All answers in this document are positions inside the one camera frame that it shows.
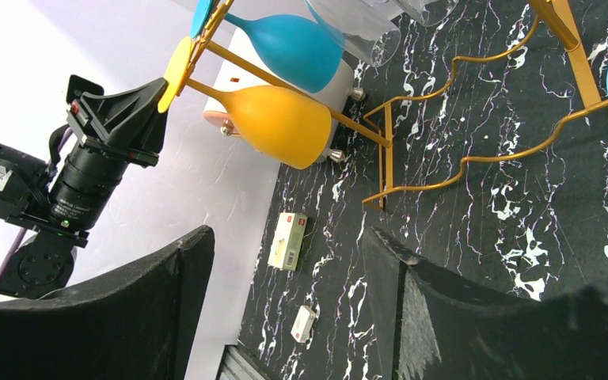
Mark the yellow wine glass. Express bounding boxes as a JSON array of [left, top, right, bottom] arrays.
[[158, 36, 333, 169]]

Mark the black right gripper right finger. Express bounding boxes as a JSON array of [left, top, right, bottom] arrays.
[[361, 228, 608, 379]]

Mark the small white card box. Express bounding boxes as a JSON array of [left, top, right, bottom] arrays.
[[268, 212, 308, 272]]

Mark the clear wine glass right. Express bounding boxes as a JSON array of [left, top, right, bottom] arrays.
[[389, 0, 459, 27]]

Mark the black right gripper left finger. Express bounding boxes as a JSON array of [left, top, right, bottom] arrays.
[[0, 226, 215, 379]]

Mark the clear wine glass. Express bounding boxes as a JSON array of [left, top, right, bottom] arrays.
[[306, 0, 401, 67], [389, 0, 459, 27]]

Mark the clear wine glass left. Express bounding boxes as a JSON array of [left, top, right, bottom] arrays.
[[306, 0, 401, 67]]

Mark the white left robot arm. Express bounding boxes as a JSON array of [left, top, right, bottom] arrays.
[[0, 75, 170, 299]]

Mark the small white red box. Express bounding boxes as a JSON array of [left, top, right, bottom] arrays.
[[291, 305, 317, 344]]

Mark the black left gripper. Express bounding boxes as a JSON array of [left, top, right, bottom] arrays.
[[49, 74, 169, 232]]

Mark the gold wire glass rack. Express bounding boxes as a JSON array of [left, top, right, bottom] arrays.
[[180, 0, 608, 212]]

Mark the rear blue wine glass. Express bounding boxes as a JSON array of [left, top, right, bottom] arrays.
[[190, 1, 342, 93]]

